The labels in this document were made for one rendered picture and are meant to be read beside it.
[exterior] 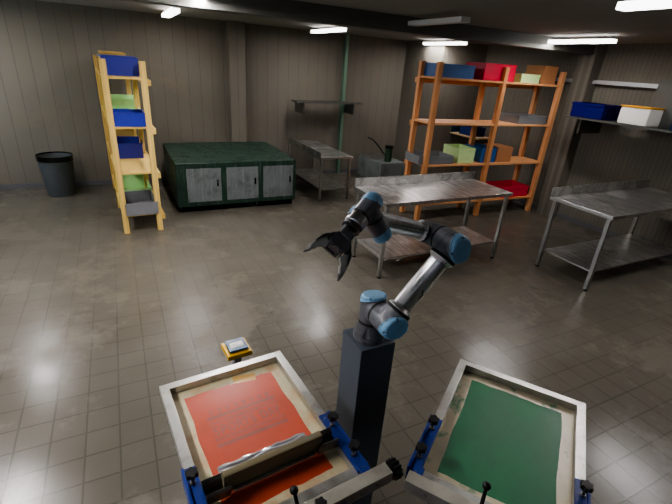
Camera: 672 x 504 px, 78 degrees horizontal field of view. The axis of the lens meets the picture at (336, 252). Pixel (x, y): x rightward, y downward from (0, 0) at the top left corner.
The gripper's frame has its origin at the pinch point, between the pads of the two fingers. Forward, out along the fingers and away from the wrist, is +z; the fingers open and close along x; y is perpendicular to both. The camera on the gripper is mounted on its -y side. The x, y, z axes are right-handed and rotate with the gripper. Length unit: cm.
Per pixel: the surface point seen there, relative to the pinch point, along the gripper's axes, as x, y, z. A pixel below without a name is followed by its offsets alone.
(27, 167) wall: 448, 675, -47
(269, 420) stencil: -29, 62, 44
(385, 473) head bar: -66, 22, 35
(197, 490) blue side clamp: -18, 38, 76
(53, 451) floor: 40, 205, 133
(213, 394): -5, 79, 50
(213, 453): -18, 54, 66
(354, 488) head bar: -58, 21, 45
